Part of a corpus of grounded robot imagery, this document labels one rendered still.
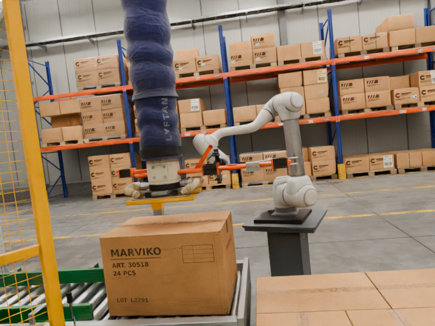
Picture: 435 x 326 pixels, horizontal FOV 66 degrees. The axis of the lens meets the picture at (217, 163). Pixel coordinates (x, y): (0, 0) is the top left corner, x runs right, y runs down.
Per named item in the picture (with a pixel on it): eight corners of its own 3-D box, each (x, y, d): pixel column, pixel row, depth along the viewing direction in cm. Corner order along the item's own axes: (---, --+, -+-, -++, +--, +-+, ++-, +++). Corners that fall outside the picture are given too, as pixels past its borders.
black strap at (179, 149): (133, 158, 166) (132, 151, 166) (147, 156, 189) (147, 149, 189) (178, 154, 164) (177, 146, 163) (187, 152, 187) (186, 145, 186)
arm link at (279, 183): (288, 202, 253) (285, 173, 252) (303, 206, 236) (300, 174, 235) (269, 206, 247) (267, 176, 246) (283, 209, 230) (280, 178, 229)
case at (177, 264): (109, 316, 166) (98, 237, 163) (140, 281, 206) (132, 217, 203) (229, 315, 156) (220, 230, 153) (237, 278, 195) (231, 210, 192)
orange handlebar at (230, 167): (113, 182, 177) (112, 174, 177) (133, 174, 207) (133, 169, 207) (292, 165, 167) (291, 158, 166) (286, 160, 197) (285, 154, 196)
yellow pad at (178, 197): (125, 206, 165) (124, 196, 165) (133, 202, 175) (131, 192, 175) (193, 200, 162) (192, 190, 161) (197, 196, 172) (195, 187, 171)
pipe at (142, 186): (126, 198, 167) (124, 186, 167) (142, 189, 192) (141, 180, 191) (193, 192, 163) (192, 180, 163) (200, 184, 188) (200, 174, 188)
